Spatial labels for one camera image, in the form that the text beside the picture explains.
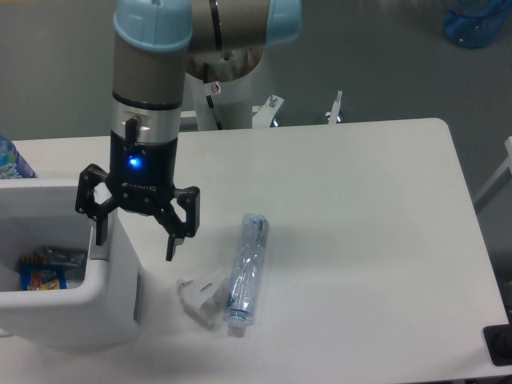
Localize white middle mounting bracket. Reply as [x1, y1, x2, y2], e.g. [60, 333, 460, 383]
[252, 94, 284, 129]

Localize black device at table corner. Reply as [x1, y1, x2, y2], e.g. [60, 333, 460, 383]
[483, 324, 511, 366]

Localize white push-button trash can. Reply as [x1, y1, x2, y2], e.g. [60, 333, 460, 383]
[1, 178, 143, 346]

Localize white frame at right edge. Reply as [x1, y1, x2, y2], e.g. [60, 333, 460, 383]
[473, 137, 511, 214]

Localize crushed clear plastic bottle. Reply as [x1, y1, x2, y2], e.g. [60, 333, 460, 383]
[224, 213, 270, 337]

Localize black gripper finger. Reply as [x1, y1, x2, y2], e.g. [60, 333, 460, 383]
[155, 186, 200, 262]
[75, 163, 120, 246]

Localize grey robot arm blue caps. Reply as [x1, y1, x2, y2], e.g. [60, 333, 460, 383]
[75, 1, 302, 260]

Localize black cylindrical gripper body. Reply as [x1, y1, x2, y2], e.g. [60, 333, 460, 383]
[106, 94, 182, 217]

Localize blue labelled bottle left edge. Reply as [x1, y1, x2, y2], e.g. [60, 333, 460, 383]
[1, 135, 37, 179]

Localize large blue water jug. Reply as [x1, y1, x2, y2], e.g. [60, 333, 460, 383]
[442, 1, 511, 49]

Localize blue snack packet in bin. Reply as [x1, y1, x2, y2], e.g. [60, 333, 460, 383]
[19, 257, 66, 291]

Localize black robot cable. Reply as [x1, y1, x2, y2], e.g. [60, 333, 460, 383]
[202, 62, 224, 131]

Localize white right clamp screw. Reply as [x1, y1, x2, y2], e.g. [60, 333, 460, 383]
[326, 90, 344, 125]

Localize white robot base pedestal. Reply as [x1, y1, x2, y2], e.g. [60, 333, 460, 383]
[187, 46, 264, 131]

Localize dark foil wrapper in bin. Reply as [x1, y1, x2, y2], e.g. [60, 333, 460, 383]
[34, 246, 87, 289]

